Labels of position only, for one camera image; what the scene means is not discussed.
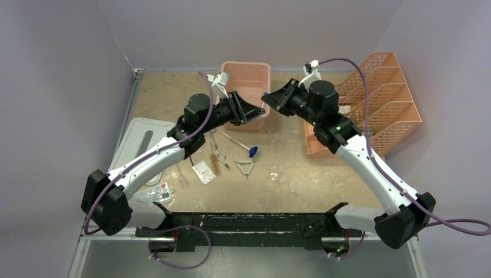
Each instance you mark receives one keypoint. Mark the aluminium frame rail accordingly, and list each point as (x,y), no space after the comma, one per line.
(245,234)

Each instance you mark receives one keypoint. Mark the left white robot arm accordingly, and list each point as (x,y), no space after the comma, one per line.
(106,197)

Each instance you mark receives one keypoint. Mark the clear glass beaker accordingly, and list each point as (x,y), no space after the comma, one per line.
(275,173)

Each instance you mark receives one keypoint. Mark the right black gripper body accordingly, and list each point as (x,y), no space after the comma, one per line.
(297,102)

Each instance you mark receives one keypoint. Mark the white plastic bin lid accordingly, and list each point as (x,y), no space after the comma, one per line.
(141,134)

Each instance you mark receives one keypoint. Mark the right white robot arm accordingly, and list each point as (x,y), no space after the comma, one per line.
(402,215)

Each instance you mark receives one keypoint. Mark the small white packet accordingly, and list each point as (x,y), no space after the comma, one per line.
(204,172)

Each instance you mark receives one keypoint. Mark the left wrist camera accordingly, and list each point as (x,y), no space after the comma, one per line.
(218,84)

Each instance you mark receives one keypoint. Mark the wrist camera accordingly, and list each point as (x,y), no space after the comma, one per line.
(218,84)
(312,74)

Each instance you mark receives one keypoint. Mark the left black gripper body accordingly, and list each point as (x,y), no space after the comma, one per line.
(227,112)

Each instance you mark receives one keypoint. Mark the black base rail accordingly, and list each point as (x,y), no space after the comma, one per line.
(249,226)

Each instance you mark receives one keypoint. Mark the pink plastic bin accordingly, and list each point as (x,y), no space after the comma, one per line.
(251,81)

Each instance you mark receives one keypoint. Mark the metal crucible tongs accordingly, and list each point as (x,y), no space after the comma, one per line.
(221,157)

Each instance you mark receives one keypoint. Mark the brown test tube brush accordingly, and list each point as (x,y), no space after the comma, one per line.
(214,163)

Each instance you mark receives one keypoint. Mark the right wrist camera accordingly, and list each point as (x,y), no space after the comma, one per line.
(312,74)

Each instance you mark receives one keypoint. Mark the blister pack with label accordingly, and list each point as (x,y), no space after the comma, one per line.
(158,193)

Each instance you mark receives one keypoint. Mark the white clay triangle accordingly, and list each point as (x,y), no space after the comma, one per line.
(245,167)

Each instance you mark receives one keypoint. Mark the orange mesh file organizer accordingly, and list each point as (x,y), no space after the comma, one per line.
(389,109)

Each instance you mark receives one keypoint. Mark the spatula with blue clip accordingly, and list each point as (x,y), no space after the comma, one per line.
(252,151)

